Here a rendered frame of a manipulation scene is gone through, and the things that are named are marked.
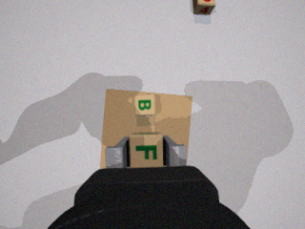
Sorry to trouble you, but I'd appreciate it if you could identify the tan wooden block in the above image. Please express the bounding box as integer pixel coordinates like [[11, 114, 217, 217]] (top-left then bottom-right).
[[134, 94, 155, 115], [129, 132, 164, 168], [193, 0, 215, 15]]

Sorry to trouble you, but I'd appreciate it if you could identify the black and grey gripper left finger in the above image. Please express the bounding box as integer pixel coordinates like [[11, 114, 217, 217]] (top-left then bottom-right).
[[105, 136, 130, 168]]

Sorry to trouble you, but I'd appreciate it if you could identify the tan flat mat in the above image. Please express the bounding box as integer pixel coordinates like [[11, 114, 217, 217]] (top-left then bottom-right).
[[100, 89, 193, 169]]

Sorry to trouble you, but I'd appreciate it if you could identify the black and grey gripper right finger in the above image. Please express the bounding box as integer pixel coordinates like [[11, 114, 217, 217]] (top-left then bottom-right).
[[163, 135, 187, 167]]

